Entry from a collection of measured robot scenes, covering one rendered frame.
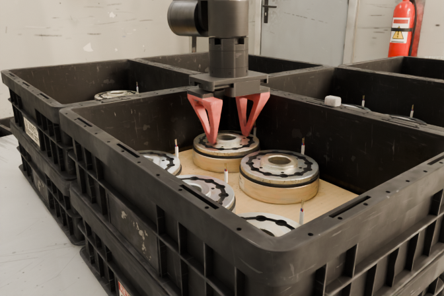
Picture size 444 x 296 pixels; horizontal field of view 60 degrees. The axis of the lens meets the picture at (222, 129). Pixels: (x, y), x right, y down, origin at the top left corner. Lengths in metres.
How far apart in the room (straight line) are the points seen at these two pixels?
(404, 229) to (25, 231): 0.58
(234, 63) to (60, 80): 0.51
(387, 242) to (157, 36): 4.36
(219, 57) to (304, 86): 0.31
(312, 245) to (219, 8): 0.37
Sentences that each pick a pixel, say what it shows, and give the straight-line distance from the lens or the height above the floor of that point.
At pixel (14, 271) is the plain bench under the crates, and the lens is 0.65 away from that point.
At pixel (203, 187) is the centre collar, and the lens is 0.43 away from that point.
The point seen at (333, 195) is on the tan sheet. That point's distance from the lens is 0.51.
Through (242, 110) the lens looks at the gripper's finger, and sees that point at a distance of 0.61.
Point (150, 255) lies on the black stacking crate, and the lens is 0.38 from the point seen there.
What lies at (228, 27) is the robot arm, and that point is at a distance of 0.53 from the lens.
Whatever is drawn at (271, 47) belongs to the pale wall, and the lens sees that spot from 4.11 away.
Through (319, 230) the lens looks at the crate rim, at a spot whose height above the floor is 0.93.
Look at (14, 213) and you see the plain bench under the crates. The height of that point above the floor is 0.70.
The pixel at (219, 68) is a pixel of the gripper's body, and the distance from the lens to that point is 0.54.
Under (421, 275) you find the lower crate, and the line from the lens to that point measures 0.42.
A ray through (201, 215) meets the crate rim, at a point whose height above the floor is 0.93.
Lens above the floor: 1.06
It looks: 18 degrees down
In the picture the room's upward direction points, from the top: straight up
